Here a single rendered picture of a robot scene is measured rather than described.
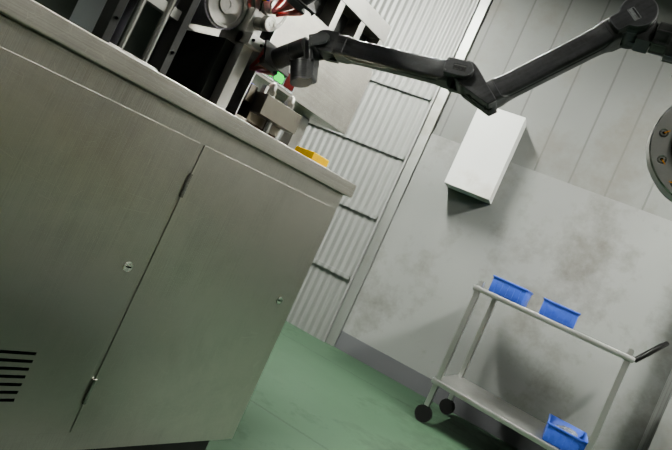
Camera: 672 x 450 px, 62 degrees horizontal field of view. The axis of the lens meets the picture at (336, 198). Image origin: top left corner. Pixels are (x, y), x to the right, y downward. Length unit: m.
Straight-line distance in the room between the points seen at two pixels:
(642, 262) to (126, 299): 3.08
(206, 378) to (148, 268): 0.39
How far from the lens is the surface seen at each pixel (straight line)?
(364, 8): 2.42
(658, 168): 1.02
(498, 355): 3.71
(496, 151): 3.66
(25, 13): 1.01
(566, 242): 3.73
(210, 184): 1.27
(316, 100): 2.28
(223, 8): 1.54
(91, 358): 1.31
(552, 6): 4.21
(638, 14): 1.44
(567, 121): 3.90
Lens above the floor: 0.79
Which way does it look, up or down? 2 degrees up
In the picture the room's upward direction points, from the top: 25 degrees clockwise
